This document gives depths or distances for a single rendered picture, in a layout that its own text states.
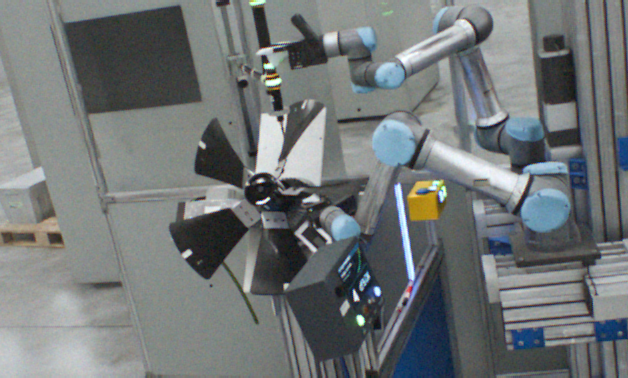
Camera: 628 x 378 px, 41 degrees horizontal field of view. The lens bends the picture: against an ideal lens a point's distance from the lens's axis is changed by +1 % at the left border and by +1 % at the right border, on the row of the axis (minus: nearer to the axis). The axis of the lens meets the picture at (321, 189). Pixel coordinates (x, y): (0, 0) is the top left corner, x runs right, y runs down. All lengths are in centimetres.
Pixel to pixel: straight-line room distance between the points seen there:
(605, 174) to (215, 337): 215
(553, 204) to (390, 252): 143
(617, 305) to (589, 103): 56
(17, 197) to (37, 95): 183
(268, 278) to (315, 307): 76
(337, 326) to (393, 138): 55
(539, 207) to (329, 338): 65
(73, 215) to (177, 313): 172
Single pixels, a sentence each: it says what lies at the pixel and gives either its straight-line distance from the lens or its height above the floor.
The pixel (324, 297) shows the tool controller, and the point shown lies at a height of 121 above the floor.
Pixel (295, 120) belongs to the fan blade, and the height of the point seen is 139.
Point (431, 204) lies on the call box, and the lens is 283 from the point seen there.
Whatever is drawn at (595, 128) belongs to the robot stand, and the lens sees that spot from 249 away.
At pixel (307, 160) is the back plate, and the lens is 300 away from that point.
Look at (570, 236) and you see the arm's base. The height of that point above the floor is 106.
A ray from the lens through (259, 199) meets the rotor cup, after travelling 269.
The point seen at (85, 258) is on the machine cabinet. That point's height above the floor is 23.
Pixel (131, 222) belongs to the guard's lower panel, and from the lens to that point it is 395.
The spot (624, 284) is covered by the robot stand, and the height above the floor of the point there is 96.
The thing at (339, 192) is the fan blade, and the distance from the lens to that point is 263.
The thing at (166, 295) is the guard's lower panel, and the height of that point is 48.
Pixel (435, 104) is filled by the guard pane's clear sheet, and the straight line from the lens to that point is 325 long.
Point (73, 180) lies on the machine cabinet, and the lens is 547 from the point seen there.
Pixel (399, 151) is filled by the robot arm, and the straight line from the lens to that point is 215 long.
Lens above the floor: 197
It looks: 17 degrees down
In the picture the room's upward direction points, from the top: 11 degrees counter-clockwise
